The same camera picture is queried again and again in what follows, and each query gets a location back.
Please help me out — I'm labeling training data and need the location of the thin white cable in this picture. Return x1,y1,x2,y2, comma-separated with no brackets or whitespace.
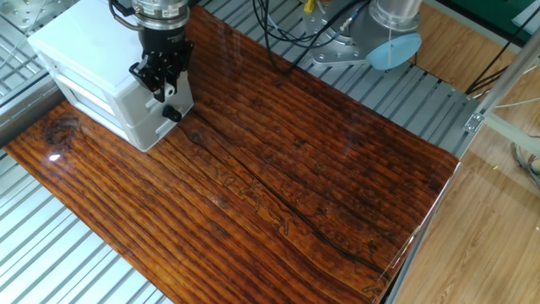
493,95,540,109

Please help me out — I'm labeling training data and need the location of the perforated metal plate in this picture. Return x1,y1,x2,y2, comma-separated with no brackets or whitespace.
0,0,79,33

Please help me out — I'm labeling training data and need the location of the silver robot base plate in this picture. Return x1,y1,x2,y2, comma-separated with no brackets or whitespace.
301,0,381,68

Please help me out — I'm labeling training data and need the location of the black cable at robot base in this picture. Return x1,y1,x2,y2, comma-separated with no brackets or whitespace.
251,0,368,76

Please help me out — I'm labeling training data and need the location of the black floor cable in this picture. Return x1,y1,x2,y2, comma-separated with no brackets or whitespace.
466,3,540,96

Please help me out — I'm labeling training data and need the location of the aluminium frame crossbar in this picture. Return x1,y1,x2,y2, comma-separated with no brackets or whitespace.
483,112,540,157

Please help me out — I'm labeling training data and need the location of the aluminium frame post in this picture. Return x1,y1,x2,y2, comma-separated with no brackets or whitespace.
463,37,540,136

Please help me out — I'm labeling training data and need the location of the wood-grain table board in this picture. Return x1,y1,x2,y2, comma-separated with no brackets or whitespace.
3,3,460,304

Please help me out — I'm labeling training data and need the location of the white plastic drawer cabinet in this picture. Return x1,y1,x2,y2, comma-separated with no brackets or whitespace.
27,0,195,153

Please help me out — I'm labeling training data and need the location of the silver corner bracket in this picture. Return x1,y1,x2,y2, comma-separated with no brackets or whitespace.
463,111,485,134

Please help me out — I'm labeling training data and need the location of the white drawer with black knob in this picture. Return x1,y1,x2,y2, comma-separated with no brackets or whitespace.
126,92,196,153

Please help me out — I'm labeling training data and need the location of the coiled wire bundle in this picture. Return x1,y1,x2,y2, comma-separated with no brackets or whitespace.
510,134,540,189

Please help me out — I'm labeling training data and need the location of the grey metal side rail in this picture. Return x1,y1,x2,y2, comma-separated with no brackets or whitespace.
0,71,67,149

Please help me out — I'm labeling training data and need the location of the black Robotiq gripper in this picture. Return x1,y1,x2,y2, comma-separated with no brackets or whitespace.
128,25,196,104

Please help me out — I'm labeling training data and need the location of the black cable with brass fitting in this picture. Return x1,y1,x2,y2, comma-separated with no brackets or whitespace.
107,0,144,31

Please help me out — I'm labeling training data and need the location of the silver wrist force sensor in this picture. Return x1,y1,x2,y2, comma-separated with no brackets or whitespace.
131,0,191,30

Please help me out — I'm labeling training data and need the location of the blue cable with metal plug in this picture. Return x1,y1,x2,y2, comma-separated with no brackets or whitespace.
339,0,370,33

